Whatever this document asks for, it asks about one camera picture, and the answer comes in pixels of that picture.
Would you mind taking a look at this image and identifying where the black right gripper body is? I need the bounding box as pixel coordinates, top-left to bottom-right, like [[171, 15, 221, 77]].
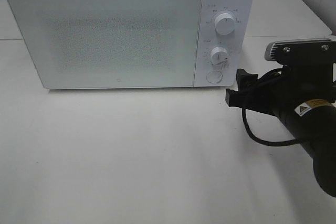
[[241, 64, 333, 119]]

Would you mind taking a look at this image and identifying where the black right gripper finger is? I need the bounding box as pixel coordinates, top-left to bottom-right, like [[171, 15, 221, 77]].
[[225, 89, 244, 108], [236, 69, 258, 88]]

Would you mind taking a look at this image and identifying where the round white door button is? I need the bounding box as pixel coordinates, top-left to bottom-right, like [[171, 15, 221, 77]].
[[206, 71, 223, 84]]

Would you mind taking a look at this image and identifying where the white timer knob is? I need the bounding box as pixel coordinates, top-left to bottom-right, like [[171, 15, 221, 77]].
[[210, 47, 229, 65]]

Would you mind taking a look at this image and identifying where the white microwave door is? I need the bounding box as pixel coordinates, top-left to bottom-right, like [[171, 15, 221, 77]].
[[8, 0, 201, 89]]

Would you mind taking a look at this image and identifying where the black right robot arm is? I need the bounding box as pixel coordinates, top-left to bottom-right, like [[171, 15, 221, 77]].
[[225, 64, 335, 197]]

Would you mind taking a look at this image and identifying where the upper white round knob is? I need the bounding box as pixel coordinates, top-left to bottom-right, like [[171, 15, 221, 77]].
[[213, 10, 237, 35]]

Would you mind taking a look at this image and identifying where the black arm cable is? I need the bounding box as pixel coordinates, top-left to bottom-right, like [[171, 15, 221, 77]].
[[241, 68, 310, 147]]

